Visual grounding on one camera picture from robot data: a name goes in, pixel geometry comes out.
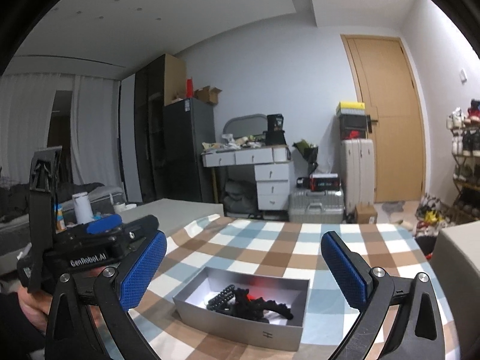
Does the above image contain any white dressing desk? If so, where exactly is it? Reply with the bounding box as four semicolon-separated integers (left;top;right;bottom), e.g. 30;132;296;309
202;145;295;211

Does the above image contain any silver cardboard box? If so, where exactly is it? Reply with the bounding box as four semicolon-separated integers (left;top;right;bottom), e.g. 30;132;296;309
173;267;309;352

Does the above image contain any black hair claw clip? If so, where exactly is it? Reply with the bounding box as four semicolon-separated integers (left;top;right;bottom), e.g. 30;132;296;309
257;297;294;320

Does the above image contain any wooden shoe rack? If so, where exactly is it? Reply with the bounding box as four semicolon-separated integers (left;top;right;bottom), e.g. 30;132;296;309
447;98;480;224

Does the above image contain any white upright suitcase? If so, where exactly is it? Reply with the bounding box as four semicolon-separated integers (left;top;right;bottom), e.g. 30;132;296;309
340;139;375;215

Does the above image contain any black red box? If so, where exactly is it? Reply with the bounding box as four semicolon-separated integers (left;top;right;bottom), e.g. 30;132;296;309
309;173;341;192

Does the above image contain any person's left hand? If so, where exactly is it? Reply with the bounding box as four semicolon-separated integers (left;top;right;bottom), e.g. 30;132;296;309
17;286;53;333

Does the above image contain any black refrigerator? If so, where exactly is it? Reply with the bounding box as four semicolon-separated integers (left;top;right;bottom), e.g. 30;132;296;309
163;97;216;203

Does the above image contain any yellow black shoebox stack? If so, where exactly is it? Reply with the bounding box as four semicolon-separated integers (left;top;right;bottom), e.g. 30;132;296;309
336;102;368;140

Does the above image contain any black spiral hair tie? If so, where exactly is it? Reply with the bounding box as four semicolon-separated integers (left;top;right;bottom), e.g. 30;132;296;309
206;283;237;311

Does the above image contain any grey headboard panel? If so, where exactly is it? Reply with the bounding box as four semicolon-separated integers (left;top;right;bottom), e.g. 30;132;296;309
430;221;479;345

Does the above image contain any small cardboard box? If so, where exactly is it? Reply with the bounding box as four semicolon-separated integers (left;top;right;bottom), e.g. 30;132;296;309
355;204;377;224

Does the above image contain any plaid bed blanket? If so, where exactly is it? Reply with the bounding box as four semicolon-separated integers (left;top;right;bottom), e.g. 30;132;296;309
127;213;462;360

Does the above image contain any silver flat suitcase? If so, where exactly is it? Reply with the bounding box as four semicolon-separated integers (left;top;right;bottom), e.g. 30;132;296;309
288;189;345;224

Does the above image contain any white curtain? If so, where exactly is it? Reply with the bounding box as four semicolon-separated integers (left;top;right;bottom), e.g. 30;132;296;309
1;73;122;186

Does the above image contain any black hat box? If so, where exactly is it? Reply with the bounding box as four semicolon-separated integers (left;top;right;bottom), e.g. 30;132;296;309
264;114;287;146

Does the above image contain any black hair accessories pile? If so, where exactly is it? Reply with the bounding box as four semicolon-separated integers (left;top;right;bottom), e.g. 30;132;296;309
221;288;269;323

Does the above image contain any wooden door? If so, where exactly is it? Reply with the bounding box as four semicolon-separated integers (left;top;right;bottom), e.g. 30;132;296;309
341;35;426;203

